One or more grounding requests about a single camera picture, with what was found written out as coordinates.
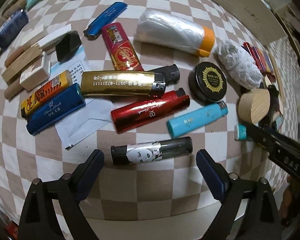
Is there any boat-shaped wooden block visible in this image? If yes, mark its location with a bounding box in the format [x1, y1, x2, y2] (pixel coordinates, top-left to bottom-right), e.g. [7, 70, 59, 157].
[1, 44, 44, 83]

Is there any dark blue lighter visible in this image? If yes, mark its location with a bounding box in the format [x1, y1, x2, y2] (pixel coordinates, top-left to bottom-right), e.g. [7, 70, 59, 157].
[26, 83, 86, 136]

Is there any orange tiger print lighter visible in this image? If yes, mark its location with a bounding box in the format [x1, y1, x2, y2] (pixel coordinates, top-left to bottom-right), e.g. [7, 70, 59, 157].
[21, 70, 73, 118]

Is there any white fluffy ball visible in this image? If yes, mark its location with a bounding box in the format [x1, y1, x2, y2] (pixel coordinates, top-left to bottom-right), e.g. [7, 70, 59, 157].
[214, 40, 263, 89]

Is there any red and gold lighter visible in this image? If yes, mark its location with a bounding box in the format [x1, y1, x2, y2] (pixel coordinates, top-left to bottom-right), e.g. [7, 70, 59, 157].
[102, 22, 144, 72]

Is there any red patterned box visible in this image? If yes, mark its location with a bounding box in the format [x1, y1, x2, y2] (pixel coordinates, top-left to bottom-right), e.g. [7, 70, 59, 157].
[242, 42, 275, 79]

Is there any teal lighter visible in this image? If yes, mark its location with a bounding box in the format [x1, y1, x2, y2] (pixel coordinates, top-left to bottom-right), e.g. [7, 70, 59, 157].
[234, 124, 251, 141]

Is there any dark blue bottle silver cap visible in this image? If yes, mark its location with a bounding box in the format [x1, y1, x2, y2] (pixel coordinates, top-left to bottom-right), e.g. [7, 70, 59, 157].
[0, 9, 29, 53]

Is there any face print black lighter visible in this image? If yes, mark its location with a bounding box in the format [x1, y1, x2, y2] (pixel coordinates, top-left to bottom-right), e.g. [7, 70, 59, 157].
[111, 137, 193, 165]

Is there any light blue lighter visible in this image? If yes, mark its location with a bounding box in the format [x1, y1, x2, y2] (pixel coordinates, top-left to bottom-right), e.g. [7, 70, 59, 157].
[167, 101, 228, 138]

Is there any red metallic lighter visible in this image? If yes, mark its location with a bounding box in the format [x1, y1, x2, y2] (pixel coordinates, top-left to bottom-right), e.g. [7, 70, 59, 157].
[111, 88, 190, 133]

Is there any round black tin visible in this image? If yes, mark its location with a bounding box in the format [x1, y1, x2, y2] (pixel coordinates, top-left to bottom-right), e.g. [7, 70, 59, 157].
[188, 62, 227, 103]

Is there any white cartoon box brown handle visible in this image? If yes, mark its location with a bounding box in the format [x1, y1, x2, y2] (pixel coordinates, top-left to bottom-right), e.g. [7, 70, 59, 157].
[4, 55, 51, 100]

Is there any wooden wardrobe shelf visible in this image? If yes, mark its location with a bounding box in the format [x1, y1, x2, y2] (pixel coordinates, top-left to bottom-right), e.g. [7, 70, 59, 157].
[267, 0, 300, 75]

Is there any black plastic cap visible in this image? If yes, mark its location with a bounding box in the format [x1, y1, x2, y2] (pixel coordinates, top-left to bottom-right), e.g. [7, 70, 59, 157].
[55, 31, 82, 62]

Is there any oval wooden box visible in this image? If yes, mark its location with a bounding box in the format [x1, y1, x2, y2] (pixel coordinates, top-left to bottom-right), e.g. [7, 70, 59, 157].
[237, 89, 271, 125]

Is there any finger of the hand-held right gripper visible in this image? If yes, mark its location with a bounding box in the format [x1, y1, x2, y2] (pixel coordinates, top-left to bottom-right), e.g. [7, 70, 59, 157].
[268, 144, 300, 180]
[245, 122, 300, 154]

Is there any plastic bag roll orange band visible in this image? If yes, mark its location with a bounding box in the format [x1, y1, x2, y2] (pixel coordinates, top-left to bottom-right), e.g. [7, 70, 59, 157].
[134, 7, 215, 57]

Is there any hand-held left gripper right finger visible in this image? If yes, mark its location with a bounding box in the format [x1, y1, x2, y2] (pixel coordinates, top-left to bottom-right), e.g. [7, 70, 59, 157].
[196, 149, 283, 240]

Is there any long white box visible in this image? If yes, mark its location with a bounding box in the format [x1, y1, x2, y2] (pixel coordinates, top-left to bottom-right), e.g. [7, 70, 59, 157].
[37, 24, 72, 53]

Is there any bright blue lighter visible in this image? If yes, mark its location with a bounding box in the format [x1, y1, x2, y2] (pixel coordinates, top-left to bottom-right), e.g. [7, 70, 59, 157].
[84, 2, 128, 39]

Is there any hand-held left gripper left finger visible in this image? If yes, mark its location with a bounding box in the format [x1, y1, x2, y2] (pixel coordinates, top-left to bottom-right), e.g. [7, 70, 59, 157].
[17, 149, 105, 240]

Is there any white paper sachet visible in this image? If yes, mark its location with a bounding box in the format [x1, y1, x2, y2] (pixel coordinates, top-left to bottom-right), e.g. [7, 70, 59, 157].
[55, 60, 115, 150]

